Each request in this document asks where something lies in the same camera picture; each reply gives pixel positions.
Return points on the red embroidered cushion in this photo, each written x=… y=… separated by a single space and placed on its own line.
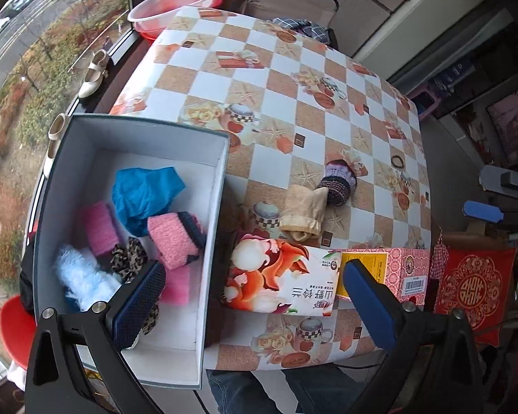
x=476 y=281

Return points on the pink navy knitted sock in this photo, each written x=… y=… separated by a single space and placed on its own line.
x=178 y=237

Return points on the pink patterned carton box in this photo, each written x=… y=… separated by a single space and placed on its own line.
x=404 y=271

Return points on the pink sponge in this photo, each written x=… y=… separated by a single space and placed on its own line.
x=177 y=286
x=100 y=228

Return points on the black garment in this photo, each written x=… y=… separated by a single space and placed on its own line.
x=25 y=279

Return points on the beige shoe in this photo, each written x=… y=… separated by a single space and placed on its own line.
x=55 y=135
x=95 y=75

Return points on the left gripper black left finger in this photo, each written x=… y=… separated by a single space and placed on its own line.
x=56 y=382

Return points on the floral tissue pack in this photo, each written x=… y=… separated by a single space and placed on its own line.
x=274 y=276

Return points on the light blue fluffy cloth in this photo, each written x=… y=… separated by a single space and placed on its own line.
x=84 y=280

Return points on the checkered printed tablecloth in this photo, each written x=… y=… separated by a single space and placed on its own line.
x=289 y=105

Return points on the beige shoe near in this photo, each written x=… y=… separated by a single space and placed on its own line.
x=55 y=135

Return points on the pink sponge right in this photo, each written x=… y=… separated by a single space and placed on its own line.
x=177 y=286

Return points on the blue crumpled cloth upper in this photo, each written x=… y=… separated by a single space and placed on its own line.
x=139 y=193

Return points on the red plastic basin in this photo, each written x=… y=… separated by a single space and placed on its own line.
x=149 y=36

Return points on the purple striped knitted sock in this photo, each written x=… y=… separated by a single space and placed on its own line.
x=340 y=181

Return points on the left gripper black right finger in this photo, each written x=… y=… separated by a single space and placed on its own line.
x=451 y=380

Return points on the red plastic stool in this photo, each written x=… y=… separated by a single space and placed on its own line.
x=17 y=330

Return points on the beige knitted sock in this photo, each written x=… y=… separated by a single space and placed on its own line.
x=304 y=212

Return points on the leopard print scrunchie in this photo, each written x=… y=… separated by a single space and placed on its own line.
x=127 y=261

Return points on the beige folding chair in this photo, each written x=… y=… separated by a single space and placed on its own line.
x=321 y=12

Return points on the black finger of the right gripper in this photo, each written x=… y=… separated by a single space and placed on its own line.
x=499 y=180
x=504 y=219

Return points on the plaid cloth on chair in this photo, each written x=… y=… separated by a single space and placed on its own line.
x=307 y=28

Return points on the pink plastic basin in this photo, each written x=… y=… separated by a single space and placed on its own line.
x=153 y=16

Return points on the beige shoe far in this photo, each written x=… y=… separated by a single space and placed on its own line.
x=95 y=75

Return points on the pink plastic stool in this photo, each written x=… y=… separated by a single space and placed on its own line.
x=426 y=100

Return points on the pink sponge left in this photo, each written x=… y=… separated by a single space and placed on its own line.
x=100 y=228

